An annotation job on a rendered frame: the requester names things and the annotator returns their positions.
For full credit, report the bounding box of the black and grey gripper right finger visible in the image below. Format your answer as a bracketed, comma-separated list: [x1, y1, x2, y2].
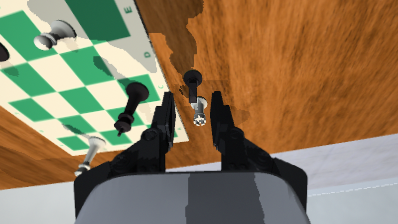
[210, 91, 308, 211]

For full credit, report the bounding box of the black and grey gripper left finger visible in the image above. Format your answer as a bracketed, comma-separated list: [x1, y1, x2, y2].
[73, 91, 176, 219]

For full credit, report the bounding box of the white chess king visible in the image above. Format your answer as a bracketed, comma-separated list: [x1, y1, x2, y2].
[75, 137, 106, 176]

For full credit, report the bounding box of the green and white chessboard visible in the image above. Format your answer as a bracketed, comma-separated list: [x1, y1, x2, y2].
[0, 0, 171, 156]

